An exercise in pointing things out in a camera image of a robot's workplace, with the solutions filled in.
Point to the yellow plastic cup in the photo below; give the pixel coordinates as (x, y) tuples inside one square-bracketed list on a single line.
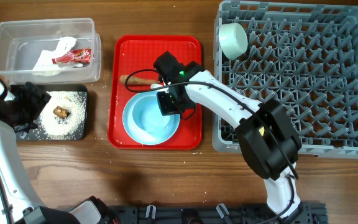
[(262, 131)]

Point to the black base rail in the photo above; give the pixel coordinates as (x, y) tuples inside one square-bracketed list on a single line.
[(306, 213)]

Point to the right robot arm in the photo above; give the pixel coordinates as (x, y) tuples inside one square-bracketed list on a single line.
[(268, 141)]

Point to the grey dishwasher rack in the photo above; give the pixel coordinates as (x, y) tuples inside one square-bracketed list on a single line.
[(304, 56)]

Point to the black tray bin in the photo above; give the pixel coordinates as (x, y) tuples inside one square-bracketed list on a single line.
[(38, 134)]

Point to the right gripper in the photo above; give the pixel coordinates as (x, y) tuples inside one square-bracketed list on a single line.
[(166, 109)]

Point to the white napkin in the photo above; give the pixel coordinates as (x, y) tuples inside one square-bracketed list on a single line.
[(45, 67)]

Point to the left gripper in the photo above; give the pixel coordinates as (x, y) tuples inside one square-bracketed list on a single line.
[(35, 98)]

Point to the white plastic spoon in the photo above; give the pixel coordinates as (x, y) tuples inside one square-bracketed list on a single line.
[(155, 87)]

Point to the red serving tray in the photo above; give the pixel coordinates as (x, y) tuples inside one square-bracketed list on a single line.
[(136, 52)]

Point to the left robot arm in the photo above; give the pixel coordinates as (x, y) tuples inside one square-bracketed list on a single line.
[(19, 203)]

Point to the white rice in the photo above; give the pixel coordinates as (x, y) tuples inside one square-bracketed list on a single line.
[(64, 129)]

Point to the light blue plate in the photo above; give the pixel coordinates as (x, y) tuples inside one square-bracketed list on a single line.
[(141, 136)]

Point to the clear plastic bin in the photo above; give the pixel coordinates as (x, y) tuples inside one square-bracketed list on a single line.
[(21, 43)]

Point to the light blue bowl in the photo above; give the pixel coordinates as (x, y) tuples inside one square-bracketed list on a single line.
[(145, 115)]

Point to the mint green bowl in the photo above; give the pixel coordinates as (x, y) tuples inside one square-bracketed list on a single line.
[(233, 40)]

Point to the red snack wrapper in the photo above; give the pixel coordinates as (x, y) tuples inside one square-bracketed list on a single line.
[(76, 56)]

